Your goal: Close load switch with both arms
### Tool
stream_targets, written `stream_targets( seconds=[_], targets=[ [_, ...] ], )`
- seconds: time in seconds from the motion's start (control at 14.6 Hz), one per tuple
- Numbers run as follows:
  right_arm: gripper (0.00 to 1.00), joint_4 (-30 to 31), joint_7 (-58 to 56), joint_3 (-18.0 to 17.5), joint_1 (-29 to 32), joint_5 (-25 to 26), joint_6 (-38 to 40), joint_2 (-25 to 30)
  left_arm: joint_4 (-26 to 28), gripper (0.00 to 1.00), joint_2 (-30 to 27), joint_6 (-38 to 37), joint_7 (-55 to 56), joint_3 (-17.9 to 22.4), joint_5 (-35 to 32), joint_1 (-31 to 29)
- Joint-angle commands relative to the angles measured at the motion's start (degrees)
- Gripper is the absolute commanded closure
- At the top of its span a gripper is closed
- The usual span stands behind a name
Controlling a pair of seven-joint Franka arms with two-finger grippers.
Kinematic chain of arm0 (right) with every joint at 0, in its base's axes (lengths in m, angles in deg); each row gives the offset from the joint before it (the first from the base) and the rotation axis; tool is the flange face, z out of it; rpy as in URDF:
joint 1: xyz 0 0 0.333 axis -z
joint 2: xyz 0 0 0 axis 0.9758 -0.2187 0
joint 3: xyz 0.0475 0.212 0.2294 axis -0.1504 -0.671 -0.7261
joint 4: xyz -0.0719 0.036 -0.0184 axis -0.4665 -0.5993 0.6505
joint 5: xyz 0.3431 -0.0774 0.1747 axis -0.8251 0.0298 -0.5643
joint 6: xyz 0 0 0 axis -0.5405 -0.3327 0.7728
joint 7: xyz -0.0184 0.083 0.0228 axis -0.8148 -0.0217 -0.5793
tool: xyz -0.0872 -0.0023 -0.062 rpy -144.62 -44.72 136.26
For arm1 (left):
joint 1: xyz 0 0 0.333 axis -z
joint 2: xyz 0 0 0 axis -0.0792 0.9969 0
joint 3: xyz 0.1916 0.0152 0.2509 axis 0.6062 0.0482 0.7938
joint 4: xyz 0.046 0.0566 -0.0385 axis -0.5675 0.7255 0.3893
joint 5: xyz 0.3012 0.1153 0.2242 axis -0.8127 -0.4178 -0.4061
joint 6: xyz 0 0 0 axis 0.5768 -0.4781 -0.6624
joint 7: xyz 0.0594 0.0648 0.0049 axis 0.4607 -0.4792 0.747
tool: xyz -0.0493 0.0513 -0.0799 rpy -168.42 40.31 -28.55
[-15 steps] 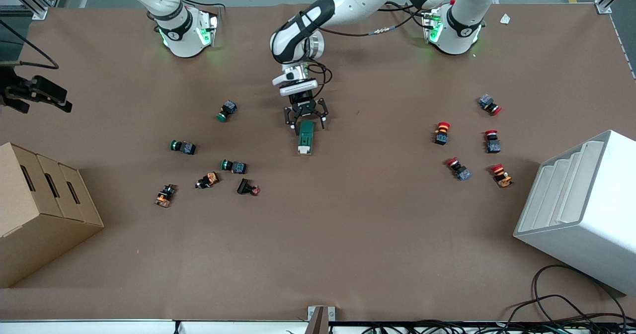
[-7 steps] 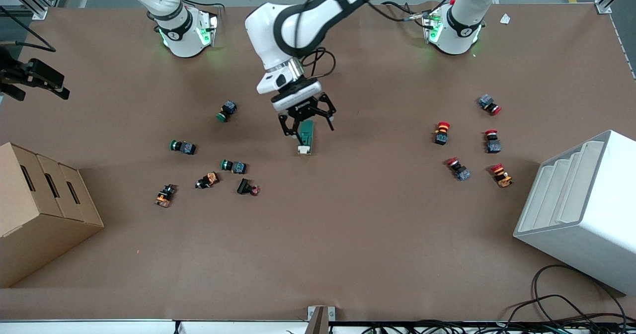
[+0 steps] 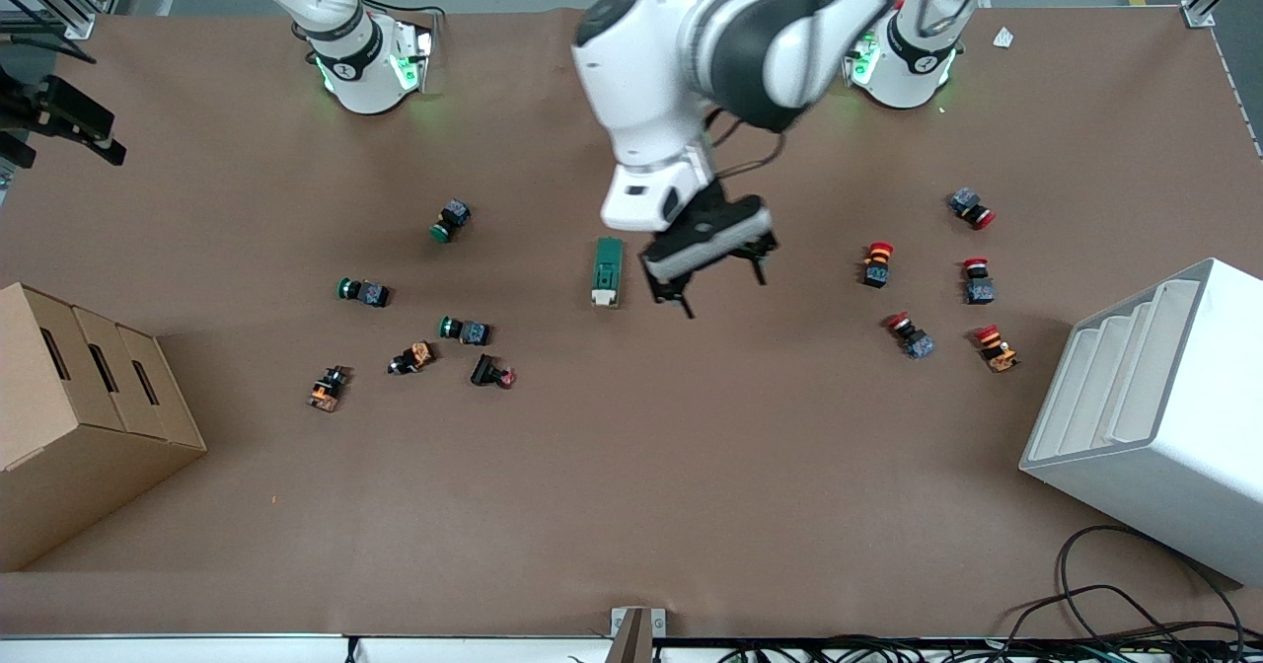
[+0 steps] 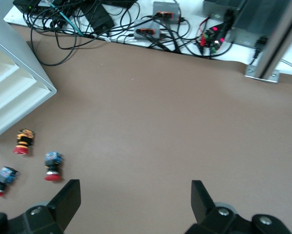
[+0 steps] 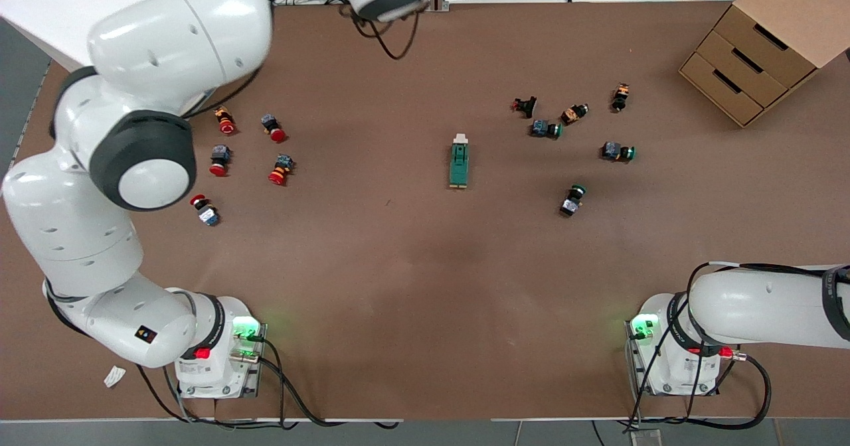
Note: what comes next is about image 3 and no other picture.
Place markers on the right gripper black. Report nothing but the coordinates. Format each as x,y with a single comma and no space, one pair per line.
54,110

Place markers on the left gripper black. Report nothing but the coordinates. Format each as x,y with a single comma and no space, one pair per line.
747,245

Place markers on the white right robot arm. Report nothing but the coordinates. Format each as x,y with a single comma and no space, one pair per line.
360,71

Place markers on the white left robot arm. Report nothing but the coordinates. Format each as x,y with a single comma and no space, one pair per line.
651,71

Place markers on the red mushroom button black block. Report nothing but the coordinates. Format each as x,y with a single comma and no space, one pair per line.
877,266

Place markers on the red mushroom button blue block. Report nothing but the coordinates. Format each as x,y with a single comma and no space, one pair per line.
979,286
913,337
969,205

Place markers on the brown paper table cover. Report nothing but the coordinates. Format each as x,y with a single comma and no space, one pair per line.
631,466

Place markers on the black push button red tip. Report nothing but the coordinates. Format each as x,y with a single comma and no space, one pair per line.
486,371

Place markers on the green push button blue block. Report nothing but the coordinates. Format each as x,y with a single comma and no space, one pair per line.
469,331
452,219
367,293

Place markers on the brown cardboard box with slots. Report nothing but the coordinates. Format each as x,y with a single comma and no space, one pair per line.
79,426

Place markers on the red mushroom button orange block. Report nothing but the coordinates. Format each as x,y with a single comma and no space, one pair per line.
997,349

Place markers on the black push button orange block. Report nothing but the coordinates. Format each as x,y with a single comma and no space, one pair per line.
414,357
328,390

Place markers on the small white paper scrap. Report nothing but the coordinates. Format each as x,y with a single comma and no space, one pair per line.
1003,37

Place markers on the white stepped plastic rack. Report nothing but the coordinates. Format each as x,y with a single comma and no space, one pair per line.
1164,426

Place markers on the aluminium camera mount post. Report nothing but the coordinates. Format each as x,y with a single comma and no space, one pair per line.
636,633

